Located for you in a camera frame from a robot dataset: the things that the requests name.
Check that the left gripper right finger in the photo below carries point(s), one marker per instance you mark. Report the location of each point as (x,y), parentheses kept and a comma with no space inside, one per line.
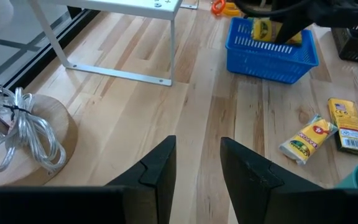
(291,205)

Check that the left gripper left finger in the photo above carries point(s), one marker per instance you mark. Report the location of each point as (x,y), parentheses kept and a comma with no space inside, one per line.
(73,205)

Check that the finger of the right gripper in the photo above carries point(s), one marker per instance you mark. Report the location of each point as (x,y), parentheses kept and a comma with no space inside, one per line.
(291,21)

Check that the blue plastic basket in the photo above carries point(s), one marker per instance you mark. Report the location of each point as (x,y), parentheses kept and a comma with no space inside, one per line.
(269,62)

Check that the yellow crayon box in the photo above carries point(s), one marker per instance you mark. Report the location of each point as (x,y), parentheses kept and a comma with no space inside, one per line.
(348,124)

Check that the black mesh tray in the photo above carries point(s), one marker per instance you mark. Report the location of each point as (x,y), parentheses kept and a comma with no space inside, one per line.
(356,46)

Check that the white lamp with wooden base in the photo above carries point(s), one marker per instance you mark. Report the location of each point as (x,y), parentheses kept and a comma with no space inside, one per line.
(42,140)

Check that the white perforated metal shelf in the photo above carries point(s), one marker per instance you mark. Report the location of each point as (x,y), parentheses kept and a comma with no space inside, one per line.
(120,6)

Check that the black aluminium table frame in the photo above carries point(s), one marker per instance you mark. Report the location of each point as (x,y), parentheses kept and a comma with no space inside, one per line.
(79,26)

